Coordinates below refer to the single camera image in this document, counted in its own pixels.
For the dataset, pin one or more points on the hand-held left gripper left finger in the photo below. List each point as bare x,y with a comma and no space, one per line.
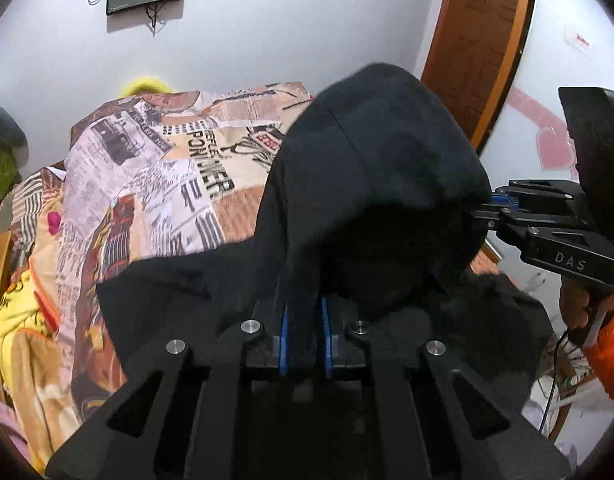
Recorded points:
283,345

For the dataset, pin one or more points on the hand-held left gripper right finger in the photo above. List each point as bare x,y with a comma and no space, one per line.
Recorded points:
328,345

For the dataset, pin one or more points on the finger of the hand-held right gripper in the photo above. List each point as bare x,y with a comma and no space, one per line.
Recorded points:
542,194
537,222

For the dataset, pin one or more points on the black hooded jacket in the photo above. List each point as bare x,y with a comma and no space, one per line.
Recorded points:
377,160

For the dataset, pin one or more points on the person's right hand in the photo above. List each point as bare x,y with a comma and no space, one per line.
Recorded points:
577,312

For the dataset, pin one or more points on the white door sticker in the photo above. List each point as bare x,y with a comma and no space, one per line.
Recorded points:
579,40

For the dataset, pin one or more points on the brown wooden door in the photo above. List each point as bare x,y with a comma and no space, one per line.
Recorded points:
482,35

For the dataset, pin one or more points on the newspaper print bed sheet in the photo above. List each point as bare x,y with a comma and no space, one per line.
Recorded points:
162,160

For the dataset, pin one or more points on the yellow blanket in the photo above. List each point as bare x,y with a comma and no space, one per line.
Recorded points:
17,320

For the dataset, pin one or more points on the yellow plastic object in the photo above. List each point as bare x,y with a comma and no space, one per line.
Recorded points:
144,85

